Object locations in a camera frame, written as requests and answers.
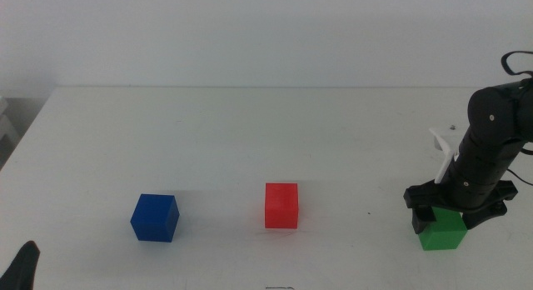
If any green cube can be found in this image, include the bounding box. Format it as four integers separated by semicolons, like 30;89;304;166
417;206;468;252

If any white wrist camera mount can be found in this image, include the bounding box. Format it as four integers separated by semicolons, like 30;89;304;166
428;127;461;185

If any red cube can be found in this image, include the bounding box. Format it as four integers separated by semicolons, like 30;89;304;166
264;182;300;230

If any blue cube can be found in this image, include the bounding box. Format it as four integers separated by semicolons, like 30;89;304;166
129;192;181;243

